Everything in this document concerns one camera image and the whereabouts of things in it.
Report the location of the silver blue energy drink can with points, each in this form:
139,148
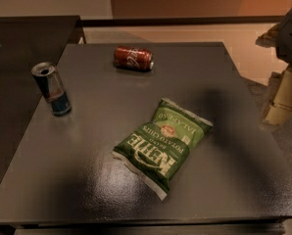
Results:
52,89

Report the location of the red coke can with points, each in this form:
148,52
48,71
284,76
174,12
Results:
135,59

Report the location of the green potato chips bag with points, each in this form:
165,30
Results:
156,150

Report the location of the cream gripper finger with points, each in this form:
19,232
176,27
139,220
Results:
279,107
268,39

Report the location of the dark side table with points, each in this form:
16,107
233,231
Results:
25,42

